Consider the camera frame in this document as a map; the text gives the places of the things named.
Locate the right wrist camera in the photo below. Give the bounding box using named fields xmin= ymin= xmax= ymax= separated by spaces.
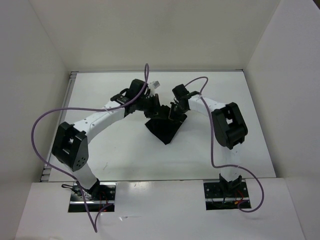
xmin=172 ymin=84 xmax=190 ymax=102

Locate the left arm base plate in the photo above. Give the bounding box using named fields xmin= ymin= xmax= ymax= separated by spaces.
xmin=61 ymin=182 xmax=117 ymax=213

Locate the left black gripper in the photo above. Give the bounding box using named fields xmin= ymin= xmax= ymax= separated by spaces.
xmin=135 ymin=93 xmax=166 ymax=120

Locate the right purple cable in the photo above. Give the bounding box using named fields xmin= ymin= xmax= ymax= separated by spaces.
xmin=184 ymin=76 xmax=265 ymax=213

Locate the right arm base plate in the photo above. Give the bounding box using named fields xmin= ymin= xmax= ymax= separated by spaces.
xmin=203 ymin=180 xmax=252 ymax=211

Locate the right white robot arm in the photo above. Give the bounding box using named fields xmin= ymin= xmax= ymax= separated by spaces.
xmin=169 ymin=90 xmax=248 ymax=197

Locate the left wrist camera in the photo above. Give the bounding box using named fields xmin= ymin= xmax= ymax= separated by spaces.
xmin=125 ymin=79 xmax=160 ymax=99

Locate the black skirt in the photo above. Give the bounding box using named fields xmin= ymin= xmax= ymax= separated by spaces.
xmin=145 ymin=105 xmax=188 ymax=145

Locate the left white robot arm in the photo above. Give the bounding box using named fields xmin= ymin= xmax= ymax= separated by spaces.
xmin=51 ymin=87 xmax=164 ymax=200

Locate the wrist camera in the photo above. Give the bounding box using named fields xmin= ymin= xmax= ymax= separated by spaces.
xmin=172 ymin=84 xmax=190 ymax=102
xmin=125 ymin=79 xmax=160 ymax=99

